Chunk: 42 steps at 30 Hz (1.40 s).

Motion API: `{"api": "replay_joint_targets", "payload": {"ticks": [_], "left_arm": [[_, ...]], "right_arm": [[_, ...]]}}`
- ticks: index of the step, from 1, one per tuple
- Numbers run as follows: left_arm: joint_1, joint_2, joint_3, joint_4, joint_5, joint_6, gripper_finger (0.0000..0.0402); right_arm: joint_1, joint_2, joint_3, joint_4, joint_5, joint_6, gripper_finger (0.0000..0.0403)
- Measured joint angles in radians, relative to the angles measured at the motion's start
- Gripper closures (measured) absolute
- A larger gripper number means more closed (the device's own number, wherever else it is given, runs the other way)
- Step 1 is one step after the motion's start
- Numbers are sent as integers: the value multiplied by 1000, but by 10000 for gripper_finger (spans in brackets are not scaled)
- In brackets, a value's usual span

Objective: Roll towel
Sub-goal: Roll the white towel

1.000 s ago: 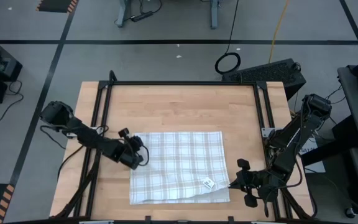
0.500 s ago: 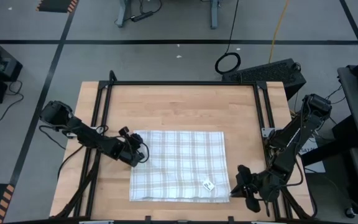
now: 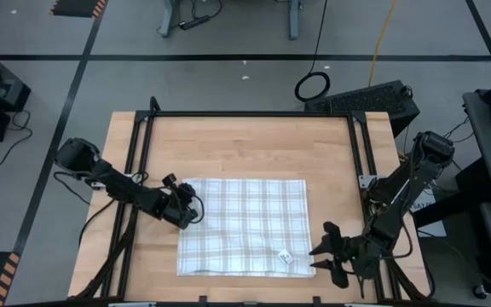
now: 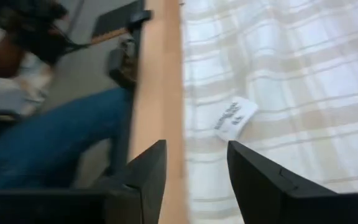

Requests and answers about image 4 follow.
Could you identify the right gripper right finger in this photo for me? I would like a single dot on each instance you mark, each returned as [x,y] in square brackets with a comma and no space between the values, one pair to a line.
[269,196]

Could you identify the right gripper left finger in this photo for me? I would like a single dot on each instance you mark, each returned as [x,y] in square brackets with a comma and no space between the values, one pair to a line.
[138,193]

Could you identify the white plaid towel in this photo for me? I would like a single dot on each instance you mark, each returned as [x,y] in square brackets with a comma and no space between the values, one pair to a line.
[291,77]

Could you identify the person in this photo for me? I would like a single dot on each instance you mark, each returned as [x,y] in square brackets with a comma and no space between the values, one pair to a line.
[57,140]

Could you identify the black hazard-striped floor mat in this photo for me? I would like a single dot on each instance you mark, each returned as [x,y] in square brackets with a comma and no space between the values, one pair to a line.
[117,18]

